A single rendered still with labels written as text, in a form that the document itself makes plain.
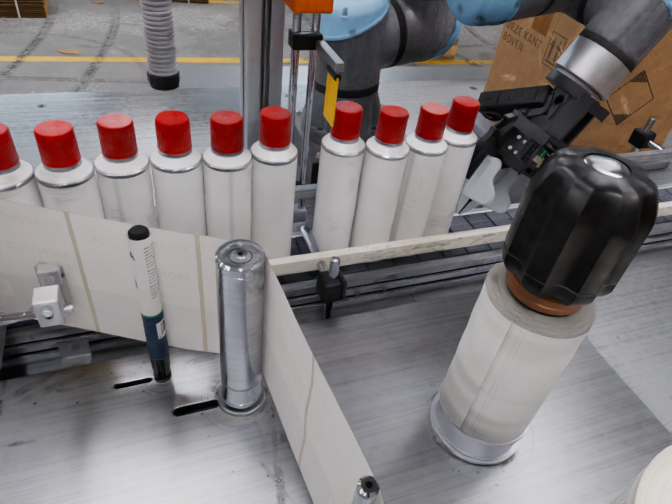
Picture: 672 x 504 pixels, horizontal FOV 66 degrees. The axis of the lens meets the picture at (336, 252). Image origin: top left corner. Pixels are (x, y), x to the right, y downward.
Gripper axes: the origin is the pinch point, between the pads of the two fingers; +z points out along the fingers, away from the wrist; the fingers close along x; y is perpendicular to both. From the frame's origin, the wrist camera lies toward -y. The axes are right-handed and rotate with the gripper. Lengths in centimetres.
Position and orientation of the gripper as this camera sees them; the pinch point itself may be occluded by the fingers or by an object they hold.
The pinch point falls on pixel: (460, 202)
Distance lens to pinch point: 74.8
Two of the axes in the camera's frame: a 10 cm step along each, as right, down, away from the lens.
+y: 3.3, 6.3, -7.0
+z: -5.6, 7.3, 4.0
